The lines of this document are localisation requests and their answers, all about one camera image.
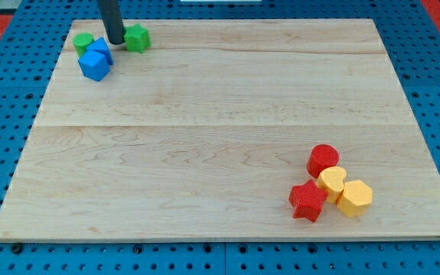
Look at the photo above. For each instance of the green cylinder block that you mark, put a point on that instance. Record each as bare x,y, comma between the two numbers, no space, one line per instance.
81,42

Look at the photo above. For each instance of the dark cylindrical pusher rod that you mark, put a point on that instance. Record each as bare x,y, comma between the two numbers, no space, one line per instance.
112,20

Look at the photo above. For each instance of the yellow heart block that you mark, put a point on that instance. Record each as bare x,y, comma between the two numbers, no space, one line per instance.
332,181

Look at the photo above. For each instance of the yellow hexagon block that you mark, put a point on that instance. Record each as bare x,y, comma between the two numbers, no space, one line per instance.
355,198

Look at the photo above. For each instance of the blue triangular block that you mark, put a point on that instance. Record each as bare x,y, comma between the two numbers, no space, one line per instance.
100,46

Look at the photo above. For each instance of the red star block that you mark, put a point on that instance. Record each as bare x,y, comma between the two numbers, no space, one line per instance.
307,200

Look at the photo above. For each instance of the blue cube block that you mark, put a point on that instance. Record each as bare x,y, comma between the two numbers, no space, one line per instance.
94,65

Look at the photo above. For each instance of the green star block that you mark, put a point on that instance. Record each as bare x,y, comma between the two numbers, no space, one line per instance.
137,38

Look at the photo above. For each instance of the light wooden board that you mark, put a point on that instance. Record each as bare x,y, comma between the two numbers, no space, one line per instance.
202,137

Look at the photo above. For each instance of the red cylinder block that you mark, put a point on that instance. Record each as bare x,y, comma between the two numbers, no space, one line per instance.
321,157

